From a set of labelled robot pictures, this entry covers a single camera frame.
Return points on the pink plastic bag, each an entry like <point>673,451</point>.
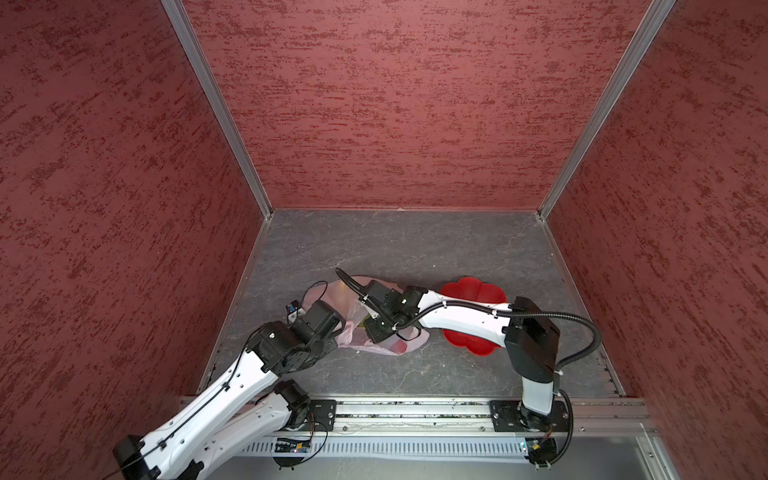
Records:
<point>354,336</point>

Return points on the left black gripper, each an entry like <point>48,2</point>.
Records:
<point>329,344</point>

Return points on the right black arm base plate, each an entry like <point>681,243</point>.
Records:
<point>510,416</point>

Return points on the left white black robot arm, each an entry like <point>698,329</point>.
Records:
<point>251,399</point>

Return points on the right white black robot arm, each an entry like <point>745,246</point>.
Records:
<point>530,338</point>

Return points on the aluminium corner post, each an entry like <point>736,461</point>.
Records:
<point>648,28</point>
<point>188,39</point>

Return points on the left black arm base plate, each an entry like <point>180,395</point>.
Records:
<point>315,412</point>

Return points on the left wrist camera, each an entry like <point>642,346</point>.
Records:
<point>294,311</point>

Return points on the right aluminium corner post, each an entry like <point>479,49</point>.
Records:
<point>648,28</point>

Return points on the left aluminium corner post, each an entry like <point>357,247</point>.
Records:
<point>188,39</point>

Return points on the aluminium mounting rail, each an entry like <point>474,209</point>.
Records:
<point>470,417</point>

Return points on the perforated metal cable tray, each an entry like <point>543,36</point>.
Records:
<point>501,449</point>

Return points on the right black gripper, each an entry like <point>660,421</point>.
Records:
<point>377,334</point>

